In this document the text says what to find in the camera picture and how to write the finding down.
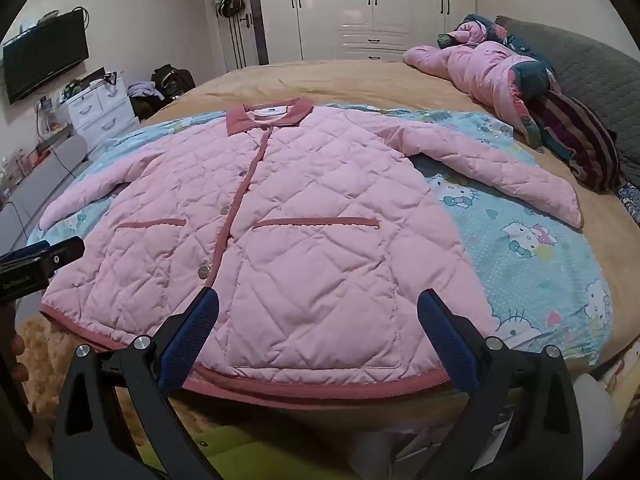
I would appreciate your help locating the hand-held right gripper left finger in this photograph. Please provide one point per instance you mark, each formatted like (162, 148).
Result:
(192, 340)

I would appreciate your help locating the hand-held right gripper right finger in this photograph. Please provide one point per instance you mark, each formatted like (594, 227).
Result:
(450, 345)

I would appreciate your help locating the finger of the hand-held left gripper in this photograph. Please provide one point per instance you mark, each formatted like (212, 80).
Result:
(65, 255)

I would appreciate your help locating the pink quilted jacket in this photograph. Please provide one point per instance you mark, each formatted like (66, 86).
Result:
(300, 210)

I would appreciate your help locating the dark clothes pile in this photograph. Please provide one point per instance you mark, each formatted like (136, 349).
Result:
(147, 107)

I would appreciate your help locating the purple clothes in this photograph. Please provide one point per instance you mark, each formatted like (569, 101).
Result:
(142, 91)

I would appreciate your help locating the person's left hand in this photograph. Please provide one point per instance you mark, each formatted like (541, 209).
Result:
(19, 357)

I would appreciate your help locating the grey bench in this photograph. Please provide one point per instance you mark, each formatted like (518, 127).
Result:
(45, 170)

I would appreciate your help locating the blue cartoon print blanket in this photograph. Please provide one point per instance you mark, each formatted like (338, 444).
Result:
(525, 260)

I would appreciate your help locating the person's green clothing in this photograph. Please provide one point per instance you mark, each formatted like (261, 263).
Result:
(240, 455)

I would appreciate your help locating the small cluttered rack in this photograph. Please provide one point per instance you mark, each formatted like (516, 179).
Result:
(47, 115)

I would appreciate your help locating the white drawer cabinet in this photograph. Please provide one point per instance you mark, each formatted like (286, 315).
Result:
(102, 110)

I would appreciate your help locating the black bag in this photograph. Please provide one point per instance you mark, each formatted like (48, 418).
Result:
(172, 80)

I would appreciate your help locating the dark striped pillow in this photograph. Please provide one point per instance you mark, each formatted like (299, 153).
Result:
(575, 135)

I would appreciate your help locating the white room door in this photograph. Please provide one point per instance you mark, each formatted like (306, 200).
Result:
(237, 45)

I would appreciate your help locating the pink floral quilt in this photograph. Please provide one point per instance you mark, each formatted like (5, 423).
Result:
(480, 70)

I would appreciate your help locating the bed with tan sheet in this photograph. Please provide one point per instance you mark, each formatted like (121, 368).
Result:
(325, 80)

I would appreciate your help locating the grey quilted headboard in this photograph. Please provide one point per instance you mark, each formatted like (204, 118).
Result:
(590, 60)

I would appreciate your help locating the white glossy wardrobe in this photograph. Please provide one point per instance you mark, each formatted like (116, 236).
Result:
(390, 0)

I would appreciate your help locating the black wall television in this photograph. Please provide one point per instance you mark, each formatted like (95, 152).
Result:
(45, 55)

